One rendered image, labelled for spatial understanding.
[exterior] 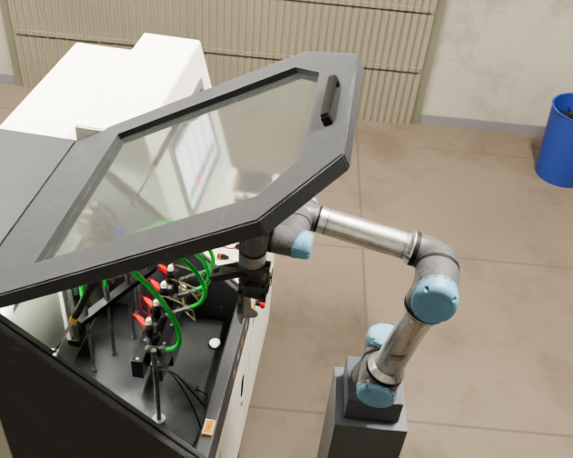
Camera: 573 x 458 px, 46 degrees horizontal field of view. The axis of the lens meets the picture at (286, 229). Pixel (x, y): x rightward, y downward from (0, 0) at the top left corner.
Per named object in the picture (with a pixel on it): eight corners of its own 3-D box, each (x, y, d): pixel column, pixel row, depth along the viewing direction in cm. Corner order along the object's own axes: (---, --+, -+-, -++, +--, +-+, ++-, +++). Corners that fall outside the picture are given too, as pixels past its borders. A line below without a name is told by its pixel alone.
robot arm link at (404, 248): (467, 233, 185) (296, 181, 186) (467, 260, 176) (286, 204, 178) (452, 263, 192) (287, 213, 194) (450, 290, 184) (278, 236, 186)
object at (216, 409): (207, 486, 201) (207, 457, 191) (193, 483, 202) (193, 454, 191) (247, 332, 249) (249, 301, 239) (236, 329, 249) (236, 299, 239)
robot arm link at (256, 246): (268, 231, 170) (236, 224, 171) (266, 263, 177) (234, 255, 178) (276, 212, 176) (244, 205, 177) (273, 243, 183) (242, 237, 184)
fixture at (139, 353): (163, 395, 220) (161, 365, 210) (134, 390, 221) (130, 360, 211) (190, 319, 246) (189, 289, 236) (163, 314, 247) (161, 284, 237)
